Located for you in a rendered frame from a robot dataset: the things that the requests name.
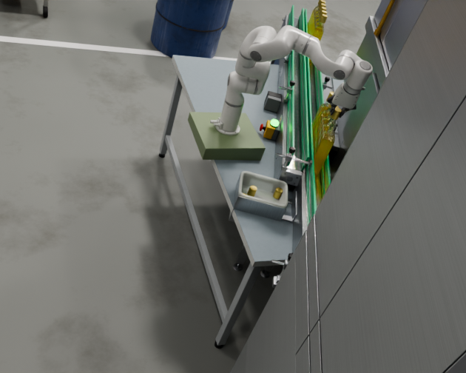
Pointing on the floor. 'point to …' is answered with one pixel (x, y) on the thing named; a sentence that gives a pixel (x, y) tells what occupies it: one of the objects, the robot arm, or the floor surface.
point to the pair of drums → (189, 27)
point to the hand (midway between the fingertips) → (336, 111)
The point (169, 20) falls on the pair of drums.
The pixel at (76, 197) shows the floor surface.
